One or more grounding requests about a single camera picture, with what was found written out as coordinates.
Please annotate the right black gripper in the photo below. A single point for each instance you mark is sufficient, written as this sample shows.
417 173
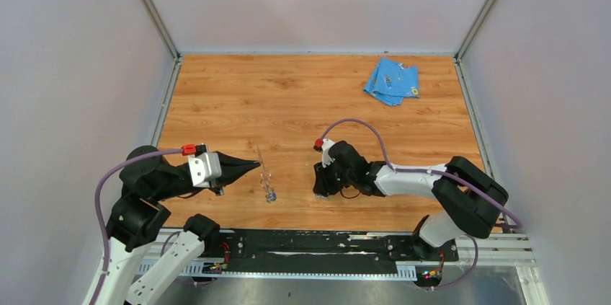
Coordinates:
323 185

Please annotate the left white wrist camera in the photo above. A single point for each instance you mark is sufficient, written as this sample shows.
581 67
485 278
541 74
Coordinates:
197 170

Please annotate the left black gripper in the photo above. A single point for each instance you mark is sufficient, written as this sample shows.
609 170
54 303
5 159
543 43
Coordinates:
232 168

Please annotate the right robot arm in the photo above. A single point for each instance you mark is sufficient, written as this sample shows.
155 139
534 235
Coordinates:
471 201

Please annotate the key with blue tag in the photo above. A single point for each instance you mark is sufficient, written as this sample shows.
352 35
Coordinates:
271 197

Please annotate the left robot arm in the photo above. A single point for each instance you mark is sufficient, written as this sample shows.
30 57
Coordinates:
129 206

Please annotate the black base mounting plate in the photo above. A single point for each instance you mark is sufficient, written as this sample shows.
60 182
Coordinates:
321 252

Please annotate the folded blue cloth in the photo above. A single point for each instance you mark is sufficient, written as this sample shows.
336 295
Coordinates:
391 82

